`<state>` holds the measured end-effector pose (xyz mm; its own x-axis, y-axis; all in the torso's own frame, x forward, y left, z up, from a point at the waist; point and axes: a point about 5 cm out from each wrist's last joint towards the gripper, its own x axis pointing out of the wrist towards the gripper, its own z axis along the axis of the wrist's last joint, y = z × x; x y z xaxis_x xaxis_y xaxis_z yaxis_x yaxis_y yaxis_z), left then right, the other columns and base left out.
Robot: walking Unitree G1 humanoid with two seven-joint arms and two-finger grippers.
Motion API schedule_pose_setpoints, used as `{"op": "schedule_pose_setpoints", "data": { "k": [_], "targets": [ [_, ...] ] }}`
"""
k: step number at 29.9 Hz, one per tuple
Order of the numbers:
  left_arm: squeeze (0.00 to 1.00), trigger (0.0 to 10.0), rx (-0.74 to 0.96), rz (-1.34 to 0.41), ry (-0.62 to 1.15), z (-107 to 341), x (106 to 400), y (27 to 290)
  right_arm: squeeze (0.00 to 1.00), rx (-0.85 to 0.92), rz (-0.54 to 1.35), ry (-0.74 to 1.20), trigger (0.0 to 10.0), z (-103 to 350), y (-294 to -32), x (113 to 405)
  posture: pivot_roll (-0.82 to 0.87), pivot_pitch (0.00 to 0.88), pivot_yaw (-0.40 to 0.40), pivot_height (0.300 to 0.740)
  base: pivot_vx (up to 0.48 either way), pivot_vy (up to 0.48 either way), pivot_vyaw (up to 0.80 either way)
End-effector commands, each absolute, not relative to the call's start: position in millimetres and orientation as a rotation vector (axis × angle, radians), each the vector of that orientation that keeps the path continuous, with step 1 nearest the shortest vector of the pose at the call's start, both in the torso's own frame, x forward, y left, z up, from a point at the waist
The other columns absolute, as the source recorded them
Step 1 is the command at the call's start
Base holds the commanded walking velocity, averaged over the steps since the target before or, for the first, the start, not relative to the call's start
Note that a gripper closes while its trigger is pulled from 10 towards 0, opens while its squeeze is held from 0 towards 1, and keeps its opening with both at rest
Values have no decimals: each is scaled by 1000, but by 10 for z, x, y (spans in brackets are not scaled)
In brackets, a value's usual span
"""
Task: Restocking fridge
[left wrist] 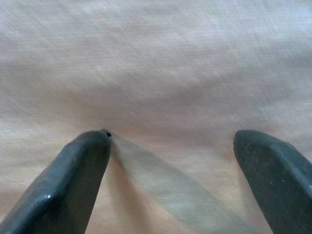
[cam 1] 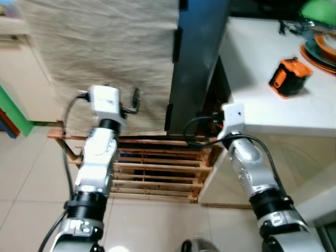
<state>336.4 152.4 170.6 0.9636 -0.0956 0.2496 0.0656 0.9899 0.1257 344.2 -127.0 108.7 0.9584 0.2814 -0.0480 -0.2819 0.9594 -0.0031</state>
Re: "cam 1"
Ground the orange bowl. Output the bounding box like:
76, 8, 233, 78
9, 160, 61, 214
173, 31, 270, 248
313, 31, 336, 59

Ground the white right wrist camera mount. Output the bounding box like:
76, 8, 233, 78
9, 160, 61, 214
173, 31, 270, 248
217, 102, 246, 140

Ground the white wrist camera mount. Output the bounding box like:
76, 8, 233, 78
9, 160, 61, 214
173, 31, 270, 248
217, 102, 246, 140
88, 85, 127, 128

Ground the orange plate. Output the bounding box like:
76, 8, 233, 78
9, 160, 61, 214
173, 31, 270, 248
300, 44, 336, 76

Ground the grey robot right foot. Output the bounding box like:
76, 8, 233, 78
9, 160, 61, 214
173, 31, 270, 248
181, 237, 214, 252

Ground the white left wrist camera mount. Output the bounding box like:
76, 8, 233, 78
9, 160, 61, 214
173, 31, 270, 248
88, 85, 127, 128

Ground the white kitchen counter unit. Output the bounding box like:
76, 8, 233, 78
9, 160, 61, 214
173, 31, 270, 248
198, 17, 336, 208

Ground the white plate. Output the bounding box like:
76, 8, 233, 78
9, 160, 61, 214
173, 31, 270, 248
321, 33, 336, 50

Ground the teal plate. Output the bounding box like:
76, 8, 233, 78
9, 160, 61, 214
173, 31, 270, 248
304, 36, 336, 69

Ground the cream kitchen cabinet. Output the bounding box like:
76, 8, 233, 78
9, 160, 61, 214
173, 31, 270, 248
0, 18, 62, 125

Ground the beige woven cloth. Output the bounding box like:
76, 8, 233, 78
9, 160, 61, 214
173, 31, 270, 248
17, 0, 180, 136

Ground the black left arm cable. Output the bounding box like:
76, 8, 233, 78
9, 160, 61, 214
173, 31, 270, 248
38, 92, 90, 252

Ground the green bowl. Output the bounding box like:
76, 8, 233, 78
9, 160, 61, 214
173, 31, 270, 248
300, 0, 336, 28

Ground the wooden slatted rack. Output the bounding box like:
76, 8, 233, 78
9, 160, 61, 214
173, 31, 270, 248
47, 128, 222, 204

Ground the orange and black box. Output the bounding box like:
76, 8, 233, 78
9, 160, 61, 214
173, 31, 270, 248
268, 57, 314, 99

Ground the green board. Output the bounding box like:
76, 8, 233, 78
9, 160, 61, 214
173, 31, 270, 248
0, 83, 34, 137

